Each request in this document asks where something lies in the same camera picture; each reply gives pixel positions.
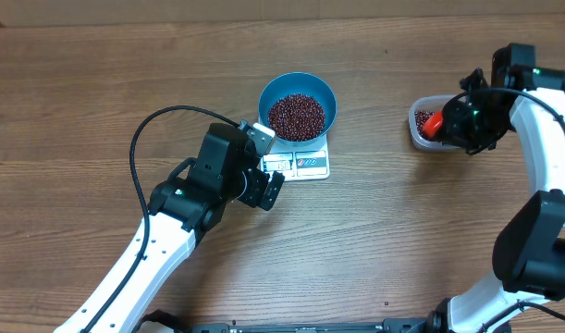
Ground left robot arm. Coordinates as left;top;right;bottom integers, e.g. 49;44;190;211
58;122;284;332

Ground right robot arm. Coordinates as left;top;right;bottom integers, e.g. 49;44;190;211
416;43;565;332

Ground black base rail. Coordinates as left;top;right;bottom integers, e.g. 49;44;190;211
138;309;434;333

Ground white digital kitchen scale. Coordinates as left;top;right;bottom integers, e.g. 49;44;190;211
260;135;330;181

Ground orange measuring scoop blue handle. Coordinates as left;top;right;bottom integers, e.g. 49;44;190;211
422;110;443;141

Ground clear plastic container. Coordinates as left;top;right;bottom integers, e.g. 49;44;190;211
408;94;457;152

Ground red beans in container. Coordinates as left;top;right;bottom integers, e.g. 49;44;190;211
414;110;435;139

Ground red beans in bowl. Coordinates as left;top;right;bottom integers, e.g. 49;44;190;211
267;93;326;142

